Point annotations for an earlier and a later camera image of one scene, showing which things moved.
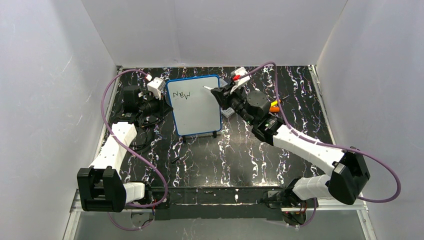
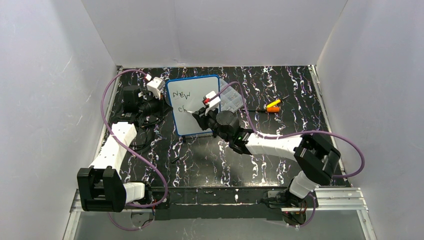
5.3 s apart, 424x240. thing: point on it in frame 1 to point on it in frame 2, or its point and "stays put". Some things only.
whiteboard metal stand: (184, 138) stays put
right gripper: (227, 94) to (202, 116)
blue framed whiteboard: (195, 109) stays put
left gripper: (158, 105) stays put
